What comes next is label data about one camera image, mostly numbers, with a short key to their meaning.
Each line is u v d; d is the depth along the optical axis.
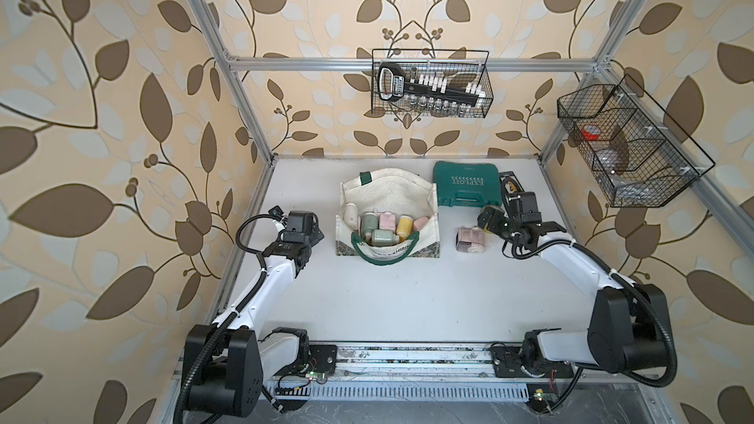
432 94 0.86
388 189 0.94
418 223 0.93
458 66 0.91
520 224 0.67
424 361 0.76
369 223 0.93
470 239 0.91
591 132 0.81
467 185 1.06
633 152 0.76
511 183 1.12
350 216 0.85
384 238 0.87
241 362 0.40
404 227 0.91
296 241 0.65
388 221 0.94
